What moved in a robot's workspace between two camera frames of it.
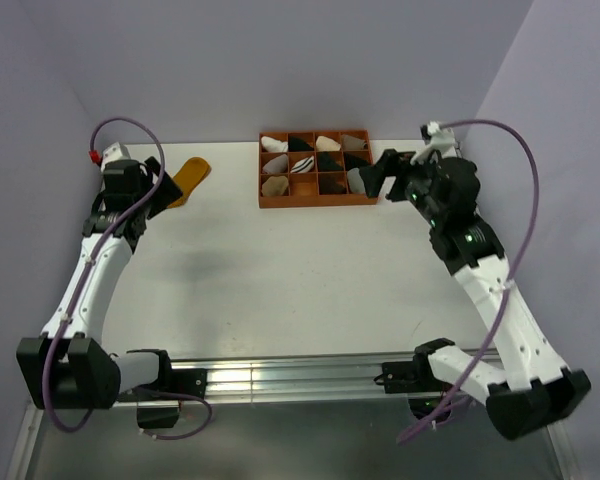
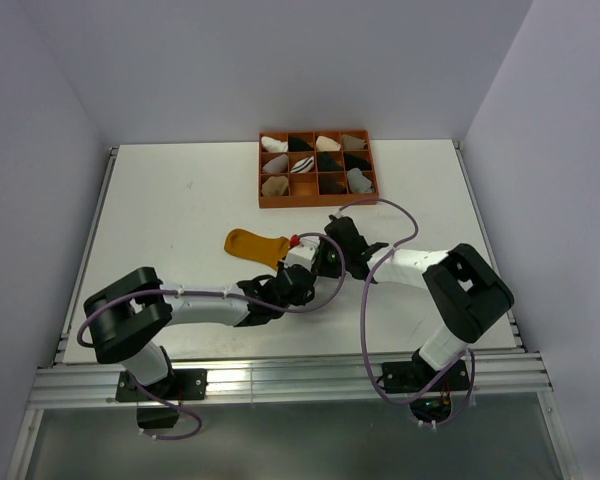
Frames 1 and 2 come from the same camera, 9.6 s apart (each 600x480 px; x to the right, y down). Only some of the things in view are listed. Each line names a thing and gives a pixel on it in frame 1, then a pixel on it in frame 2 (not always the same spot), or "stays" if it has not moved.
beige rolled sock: (275, 186) stays
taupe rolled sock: (352, 143) stays
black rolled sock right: (352, 161) stays
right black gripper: (391, 163) -> (320, 265)
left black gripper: (167, 193) -> (302, 300)
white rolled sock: (273, 145) stays
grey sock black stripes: (354, 180) stays
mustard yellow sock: (192, 173) -> (266, 250)
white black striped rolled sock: (303, 165) stays
